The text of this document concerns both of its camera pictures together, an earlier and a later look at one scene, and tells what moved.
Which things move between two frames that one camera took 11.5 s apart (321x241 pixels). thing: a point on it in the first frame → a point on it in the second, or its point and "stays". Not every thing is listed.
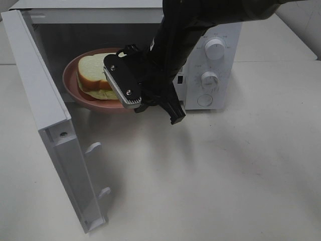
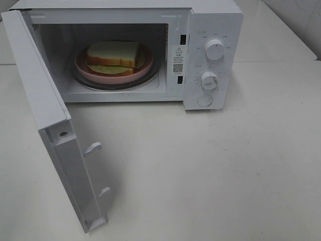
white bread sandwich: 92,79 → 115,57
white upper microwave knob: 214,49 stays
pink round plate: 70,84 → 82,69
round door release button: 204,100 stays
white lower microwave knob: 209,79 stays
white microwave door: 53,120 stays
